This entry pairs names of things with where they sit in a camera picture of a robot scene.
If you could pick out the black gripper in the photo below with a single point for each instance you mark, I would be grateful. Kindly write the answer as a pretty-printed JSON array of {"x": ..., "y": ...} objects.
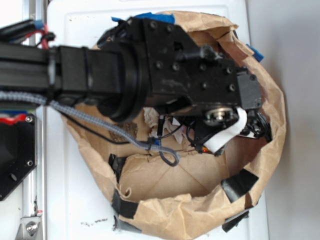
[{"x": 216, "y": 104}]

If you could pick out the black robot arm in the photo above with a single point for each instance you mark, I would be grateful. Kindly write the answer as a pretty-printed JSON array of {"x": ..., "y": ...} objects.
[{"x": 139, "y": 63}]

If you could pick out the crumpled white paper ball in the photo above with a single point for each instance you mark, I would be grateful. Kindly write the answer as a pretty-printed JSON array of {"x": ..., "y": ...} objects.
[{"x": 163, "y": 126}]

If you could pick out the brown paper bag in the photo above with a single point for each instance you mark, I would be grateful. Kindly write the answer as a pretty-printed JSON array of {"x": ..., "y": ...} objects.
[{"x": 202, "y": 191}]

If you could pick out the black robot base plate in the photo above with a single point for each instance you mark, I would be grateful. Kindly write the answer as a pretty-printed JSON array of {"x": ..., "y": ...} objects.
[{"x": 17, "y": 151}]

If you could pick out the aluminium rail with bracket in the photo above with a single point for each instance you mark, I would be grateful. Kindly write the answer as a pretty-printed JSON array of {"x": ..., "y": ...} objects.
[{"x": 33, "y": 222}]

